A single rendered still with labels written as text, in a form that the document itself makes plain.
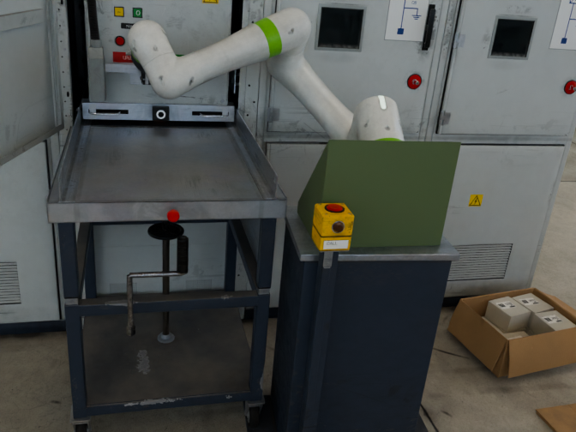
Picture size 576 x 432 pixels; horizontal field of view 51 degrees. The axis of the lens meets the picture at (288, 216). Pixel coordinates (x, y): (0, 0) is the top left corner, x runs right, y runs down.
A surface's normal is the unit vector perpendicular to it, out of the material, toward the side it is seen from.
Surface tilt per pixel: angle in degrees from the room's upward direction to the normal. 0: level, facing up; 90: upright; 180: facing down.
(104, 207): 90
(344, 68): 90
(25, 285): 90
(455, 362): 0
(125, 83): 90
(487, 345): 77
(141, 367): 0
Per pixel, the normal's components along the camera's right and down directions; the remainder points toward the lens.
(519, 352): 0.36, 0.08
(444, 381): 0.08, -0.91
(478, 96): 0.23, 0.41
